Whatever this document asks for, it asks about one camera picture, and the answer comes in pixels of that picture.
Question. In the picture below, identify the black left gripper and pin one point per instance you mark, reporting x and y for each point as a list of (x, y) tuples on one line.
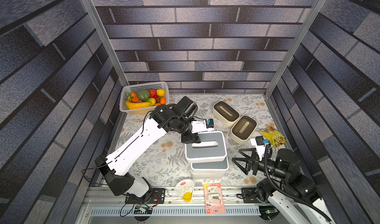
[(191, 138)]

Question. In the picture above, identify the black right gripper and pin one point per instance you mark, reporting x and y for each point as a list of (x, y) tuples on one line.
[(256, 163)]

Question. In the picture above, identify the grey lid tissue box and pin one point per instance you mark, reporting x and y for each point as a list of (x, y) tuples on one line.
[(217, 175), (211, 149), (210, 167)]

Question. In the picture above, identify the dark lid cream tissue box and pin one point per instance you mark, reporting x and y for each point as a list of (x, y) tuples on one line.
[(243, 129), (225, 113)]

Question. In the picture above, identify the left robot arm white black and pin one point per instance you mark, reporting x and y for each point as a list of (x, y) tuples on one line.
[(157, 123)]

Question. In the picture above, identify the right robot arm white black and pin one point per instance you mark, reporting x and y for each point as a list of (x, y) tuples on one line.
[(284, 189)]

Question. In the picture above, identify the green snack bag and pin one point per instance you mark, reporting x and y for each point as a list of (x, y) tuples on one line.
[(274, 136)]

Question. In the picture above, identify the yellow toy pepper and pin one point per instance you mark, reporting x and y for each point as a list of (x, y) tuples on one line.
[(160, 92)]

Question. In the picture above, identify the green toy apple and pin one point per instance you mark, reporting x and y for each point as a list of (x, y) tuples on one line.
[(152, 101)]

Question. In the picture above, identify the red toy fruit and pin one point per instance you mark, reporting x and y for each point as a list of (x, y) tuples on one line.
[(152, 92)]

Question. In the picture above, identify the white plastic basket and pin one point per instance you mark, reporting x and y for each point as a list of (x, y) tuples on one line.
[(135, 88)]

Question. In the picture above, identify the pink stapler blister pack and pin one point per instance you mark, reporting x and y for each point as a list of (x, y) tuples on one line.
[(213, 199)]

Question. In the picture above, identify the yellow toy banana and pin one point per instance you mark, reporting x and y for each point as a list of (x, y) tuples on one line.
[(132, 105)]

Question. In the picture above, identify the white yellow snack pouch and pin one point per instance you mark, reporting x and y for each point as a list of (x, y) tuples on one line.
[(185, 189)]

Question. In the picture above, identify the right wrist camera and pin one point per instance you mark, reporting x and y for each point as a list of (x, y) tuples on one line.
[(259, 144)]

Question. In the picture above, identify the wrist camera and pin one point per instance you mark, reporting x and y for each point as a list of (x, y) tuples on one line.
[(203, 126), (259, 144)]

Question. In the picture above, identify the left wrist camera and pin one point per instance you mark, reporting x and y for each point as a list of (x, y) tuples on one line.
[(203, 126)]

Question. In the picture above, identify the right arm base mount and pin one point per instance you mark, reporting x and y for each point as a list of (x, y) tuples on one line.
[(249, 196)]

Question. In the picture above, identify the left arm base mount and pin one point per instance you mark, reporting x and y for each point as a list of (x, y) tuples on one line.
[(155, 196)]

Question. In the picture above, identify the white slotted cable duct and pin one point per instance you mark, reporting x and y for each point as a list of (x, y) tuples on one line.
[(175, 211)]

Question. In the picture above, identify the aluminium front rail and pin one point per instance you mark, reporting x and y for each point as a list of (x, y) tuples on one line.
[(231, 195)]

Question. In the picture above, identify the left aluminium frame post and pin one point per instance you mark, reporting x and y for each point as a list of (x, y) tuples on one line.
[(99, 27)]

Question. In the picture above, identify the aluminium frame post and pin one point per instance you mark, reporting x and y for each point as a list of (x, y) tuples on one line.
[(314, 11), (99, 27)]

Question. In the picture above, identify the right aluminium frame post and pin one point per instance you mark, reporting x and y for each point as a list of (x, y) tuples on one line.
[(314, 11)]

